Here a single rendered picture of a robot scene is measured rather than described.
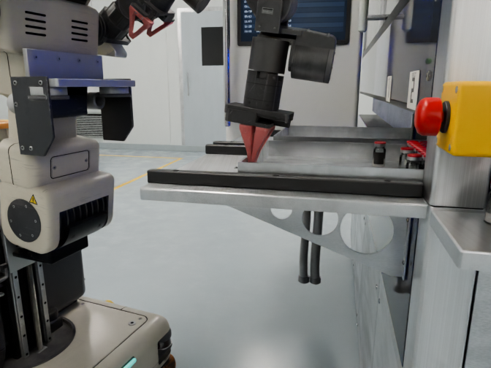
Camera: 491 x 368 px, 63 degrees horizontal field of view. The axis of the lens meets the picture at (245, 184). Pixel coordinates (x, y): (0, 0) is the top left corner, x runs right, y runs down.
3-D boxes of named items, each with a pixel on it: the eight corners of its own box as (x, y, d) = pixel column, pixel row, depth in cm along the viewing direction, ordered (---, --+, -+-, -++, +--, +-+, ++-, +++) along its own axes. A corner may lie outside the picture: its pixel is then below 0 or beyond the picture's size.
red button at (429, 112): (447, 133, 44) (451, 96, 43) (457, 139, 40) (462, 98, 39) (410, 133, 45) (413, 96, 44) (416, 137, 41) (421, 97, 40)
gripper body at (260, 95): (287, 126, 61) (296, 76, 59) (222, 115, 62) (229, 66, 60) (292, 123, 67) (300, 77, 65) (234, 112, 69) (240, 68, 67)
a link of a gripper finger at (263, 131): (261, 175, 63) (270, 115, 61) (218, 166, 64) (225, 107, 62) (269, 166, 70) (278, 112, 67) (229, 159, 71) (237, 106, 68)
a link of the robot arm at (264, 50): (257, 32, 64) (249, 27, 59) (300, 38, 63) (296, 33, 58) (251, 77, 66) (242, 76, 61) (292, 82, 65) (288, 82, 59)
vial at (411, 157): (418, 182, 62) (421, 153, 60) (421, 186, 59) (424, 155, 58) (402, 182, 62) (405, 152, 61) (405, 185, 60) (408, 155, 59)
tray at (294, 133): (409, 140, 111) (410, 128, 110) (429, 156, 86) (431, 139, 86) (286, 137, 118) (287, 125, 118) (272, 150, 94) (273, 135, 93)
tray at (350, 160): (438, 163, 79) (440, 144, 78) (483, 198, 54) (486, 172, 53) (267, 156, 86) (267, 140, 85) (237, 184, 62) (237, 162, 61)
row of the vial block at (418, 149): (415, 164, 76) (418, 140, 75) (437, 187, 59) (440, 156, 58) (402, 164, 76) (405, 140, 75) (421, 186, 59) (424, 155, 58)
